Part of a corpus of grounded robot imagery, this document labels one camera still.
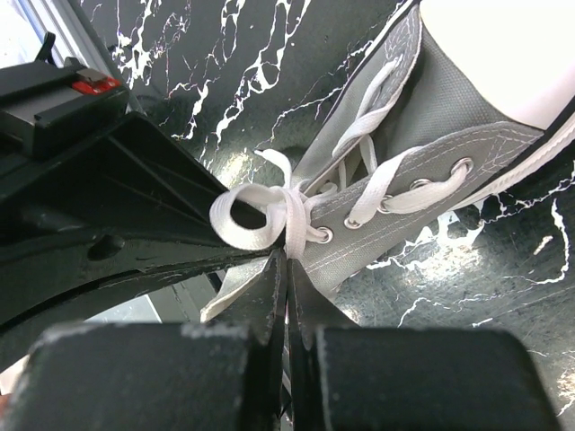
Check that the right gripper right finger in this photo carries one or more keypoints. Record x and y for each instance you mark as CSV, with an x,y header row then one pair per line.
x,y
347,377

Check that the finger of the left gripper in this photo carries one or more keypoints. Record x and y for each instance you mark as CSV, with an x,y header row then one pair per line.
x,y
125,191
44,288

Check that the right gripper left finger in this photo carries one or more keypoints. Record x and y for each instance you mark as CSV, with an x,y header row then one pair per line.
x,y
224,375

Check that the white shoelace of sneaker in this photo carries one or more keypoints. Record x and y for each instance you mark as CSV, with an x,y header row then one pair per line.
x,y
288,211

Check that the grey sneaker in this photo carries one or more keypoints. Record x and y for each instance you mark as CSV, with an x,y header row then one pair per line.
x,y
488,80

